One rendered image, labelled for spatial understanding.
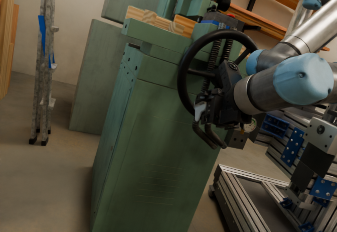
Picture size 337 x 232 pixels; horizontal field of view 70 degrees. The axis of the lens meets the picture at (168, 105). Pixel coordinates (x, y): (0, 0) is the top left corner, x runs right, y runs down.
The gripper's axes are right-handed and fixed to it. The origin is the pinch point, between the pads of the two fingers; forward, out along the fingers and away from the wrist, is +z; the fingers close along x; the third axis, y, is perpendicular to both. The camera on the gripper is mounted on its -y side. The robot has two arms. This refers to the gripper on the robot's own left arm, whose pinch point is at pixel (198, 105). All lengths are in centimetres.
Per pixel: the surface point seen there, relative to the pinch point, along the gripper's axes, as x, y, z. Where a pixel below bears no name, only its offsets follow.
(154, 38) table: -12.3, -23.6, 13.7
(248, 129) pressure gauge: 33.8, -1.9, 18.7
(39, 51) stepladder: -58, -37, 93
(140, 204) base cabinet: 3, 34, 46
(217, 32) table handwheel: 0.2, -20.4, -6.0
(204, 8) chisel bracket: 5.9, -44.3, 15.1
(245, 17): 144, -189, 166
